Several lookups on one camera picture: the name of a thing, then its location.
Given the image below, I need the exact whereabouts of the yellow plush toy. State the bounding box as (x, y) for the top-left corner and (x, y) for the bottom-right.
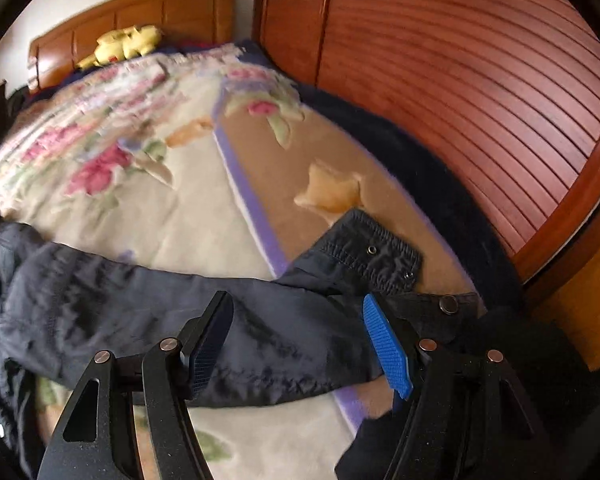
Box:
(76, 24), (163, 70)

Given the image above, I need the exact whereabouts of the dark navy jacket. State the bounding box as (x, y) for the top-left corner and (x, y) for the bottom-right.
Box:
(0, 209), (483, 480)

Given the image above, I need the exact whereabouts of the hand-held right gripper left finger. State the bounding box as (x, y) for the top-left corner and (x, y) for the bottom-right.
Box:
(37, 290), (235, 480)

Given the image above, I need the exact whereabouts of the floral blanket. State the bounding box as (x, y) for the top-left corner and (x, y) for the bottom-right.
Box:
(0, 42), (481, 480)

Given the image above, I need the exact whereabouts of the wooden headboard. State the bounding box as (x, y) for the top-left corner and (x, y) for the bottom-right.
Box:
(28, 0), (236, 93)

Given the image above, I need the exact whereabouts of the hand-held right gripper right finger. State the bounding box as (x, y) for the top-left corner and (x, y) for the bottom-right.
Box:
(362, 293), (548, 480)

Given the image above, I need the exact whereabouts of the wooden wardrobe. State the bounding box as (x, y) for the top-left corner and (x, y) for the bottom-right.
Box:
(252, 0), (600, 371)

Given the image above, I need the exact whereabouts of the dark blue bed sheet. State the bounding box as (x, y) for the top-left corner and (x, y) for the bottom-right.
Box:
(232, 39), (536, 311)

